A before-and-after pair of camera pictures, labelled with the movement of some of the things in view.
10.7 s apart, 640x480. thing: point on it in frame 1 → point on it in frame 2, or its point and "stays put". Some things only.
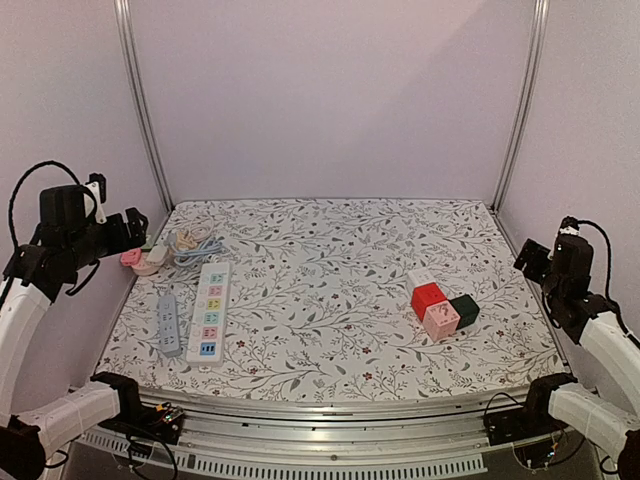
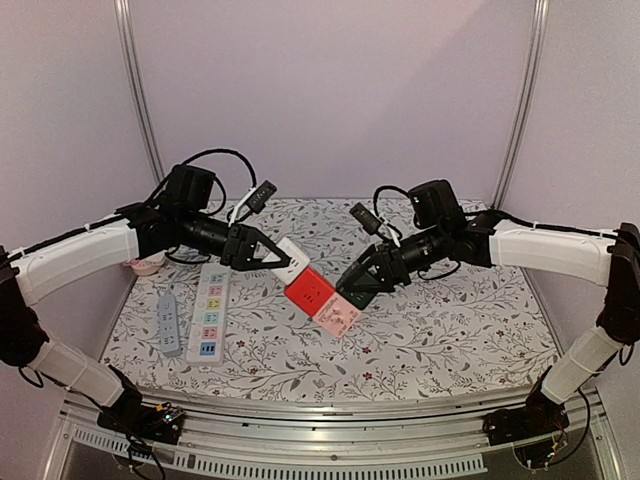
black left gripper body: x=119 y=241 → x=234 y=244
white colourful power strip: x=208 y=317 stays put
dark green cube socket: x=466 y=308 → x=358 y=298
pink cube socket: x=441 y=320 → x=337 y=315
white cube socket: x=418 y=277 → x=296 y=264
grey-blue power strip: x=168 y=333 stays put
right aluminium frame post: x=526 y=99 stays put
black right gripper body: x=531 y=260 → x=390 y=265
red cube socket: x=425 y=296 → x=309 y=291
